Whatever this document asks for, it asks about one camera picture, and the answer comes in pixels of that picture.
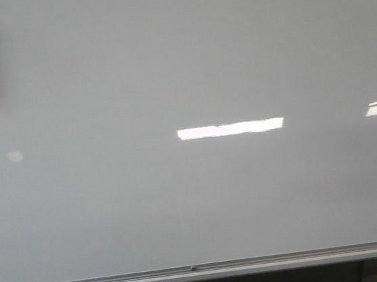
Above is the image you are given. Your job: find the large white whiteboard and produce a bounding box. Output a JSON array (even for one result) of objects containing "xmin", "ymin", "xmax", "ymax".
[{"xmin": 0, "ymin": 0, "xmax": 377, "ymax": 282}]

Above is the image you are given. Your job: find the aluminium whiteboard marker tray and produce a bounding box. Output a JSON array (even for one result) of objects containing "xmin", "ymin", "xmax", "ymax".
[{"xmin": 69, "ymin": 242, "xmax": 377, "ymax": 282}]

